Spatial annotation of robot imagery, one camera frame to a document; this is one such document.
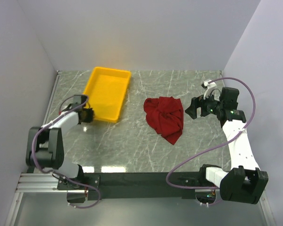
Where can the red t shirt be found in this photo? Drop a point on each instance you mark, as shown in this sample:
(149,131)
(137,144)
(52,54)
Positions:
(165,116)

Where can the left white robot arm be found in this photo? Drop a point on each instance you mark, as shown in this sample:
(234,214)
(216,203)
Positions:
(45,149)

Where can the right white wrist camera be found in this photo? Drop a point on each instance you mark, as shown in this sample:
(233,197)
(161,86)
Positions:
(209,87)

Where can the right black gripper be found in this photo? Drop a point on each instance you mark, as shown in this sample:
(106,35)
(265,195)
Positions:
(201,105)

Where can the black base beam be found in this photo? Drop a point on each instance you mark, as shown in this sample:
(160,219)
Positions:
(146,184)

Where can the aluminium frame rail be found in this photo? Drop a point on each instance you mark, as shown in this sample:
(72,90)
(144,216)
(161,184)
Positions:
(40,183)

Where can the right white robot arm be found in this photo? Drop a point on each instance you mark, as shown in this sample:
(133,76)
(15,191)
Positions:
(245,182)

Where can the yellow plastic tray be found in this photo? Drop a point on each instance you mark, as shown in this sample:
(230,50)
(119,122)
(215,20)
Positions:
(106,89)

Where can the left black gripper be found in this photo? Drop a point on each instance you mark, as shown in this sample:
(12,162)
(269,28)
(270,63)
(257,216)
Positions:
(87,115)

